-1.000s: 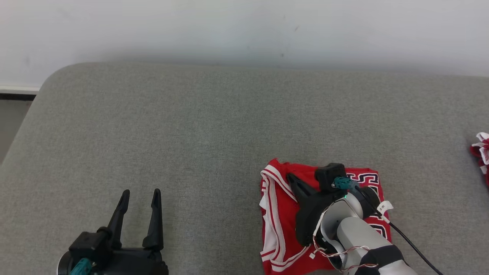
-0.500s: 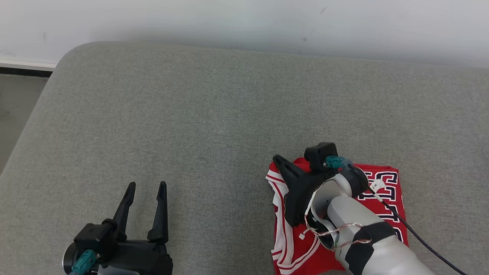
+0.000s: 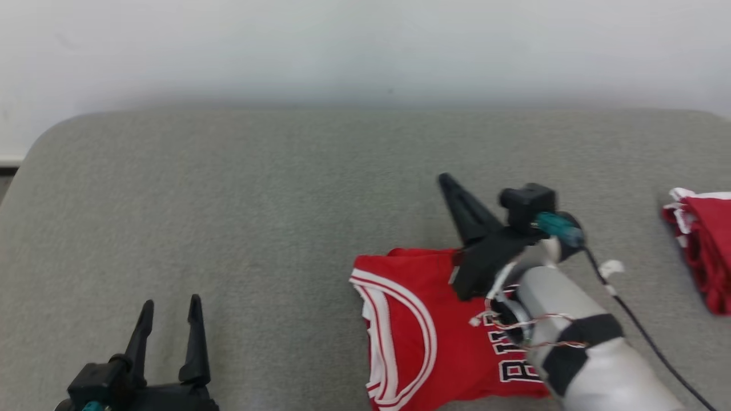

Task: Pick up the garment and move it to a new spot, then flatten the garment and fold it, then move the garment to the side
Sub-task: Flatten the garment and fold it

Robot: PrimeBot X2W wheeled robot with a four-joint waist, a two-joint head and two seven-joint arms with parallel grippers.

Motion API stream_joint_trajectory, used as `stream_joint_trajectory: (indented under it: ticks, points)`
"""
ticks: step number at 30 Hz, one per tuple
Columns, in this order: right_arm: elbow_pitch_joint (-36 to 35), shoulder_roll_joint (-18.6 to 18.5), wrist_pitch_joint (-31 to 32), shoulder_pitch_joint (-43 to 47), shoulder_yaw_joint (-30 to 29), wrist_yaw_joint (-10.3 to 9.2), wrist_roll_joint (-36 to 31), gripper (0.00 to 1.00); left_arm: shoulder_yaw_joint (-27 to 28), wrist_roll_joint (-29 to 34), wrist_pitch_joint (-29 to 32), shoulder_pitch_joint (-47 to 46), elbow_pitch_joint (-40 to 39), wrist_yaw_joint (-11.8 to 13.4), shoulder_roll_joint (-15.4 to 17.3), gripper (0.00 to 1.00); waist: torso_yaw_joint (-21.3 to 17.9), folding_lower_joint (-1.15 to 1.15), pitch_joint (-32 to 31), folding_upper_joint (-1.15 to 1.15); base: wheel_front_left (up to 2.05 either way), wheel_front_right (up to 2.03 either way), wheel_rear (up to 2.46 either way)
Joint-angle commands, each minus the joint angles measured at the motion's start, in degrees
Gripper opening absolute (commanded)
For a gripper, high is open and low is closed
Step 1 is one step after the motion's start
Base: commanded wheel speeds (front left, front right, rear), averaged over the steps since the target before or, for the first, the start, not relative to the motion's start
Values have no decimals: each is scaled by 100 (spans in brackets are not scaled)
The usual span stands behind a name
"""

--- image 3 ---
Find teal right camera connector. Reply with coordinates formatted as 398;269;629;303
534;211;584;247

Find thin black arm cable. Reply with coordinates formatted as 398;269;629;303
583;247;721;411

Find red white basketball jersey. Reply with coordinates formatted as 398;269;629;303
350;247;552;411

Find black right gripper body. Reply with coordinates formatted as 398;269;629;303
451;225;544;302

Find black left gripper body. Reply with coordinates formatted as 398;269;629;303
111;385;220;411

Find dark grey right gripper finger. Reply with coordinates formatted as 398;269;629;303
438;173;504;247

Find white cable clip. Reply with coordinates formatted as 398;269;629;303
599;260;624;296

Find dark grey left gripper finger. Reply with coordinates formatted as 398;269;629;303
124;300;155;389
178;294;211;386

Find red white shorts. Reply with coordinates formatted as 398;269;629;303
661;187;731;316

